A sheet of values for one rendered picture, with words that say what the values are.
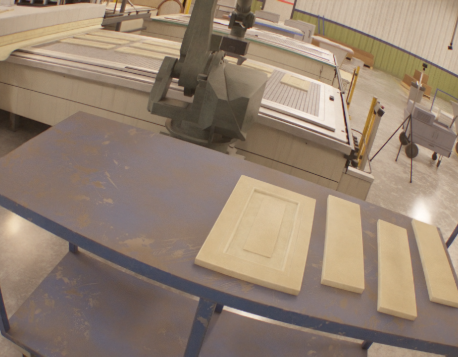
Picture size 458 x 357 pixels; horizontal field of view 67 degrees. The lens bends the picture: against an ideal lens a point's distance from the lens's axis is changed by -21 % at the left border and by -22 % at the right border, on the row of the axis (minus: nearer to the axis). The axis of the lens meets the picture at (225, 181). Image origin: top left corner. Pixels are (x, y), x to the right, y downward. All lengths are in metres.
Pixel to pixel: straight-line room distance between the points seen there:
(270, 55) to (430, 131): 2.95
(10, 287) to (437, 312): 2.09
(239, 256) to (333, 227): 0.37
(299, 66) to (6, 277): 5.74
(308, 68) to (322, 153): 4.10
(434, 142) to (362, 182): 3.70
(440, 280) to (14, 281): 2.12
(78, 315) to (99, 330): 0.12
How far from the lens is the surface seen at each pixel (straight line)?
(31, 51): 3.80
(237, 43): 3.50
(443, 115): 10.00
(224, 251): 1.05
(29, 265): 2.50
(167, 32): 7.37
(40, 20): 4.26
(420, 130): 6.47
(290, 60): 6.93
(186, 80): 2.45
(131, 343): 1.75
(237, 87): 2.27
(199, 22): 2.51
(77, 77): 3.37
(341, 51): 10.04
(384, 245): 1.34
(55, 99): 3.55
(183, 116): 2.38
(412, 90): 11.77
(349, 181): 3.03
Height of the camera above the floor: 1.67
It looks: 27 degrees down
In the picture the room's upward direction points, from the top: 15 degrees clockwise
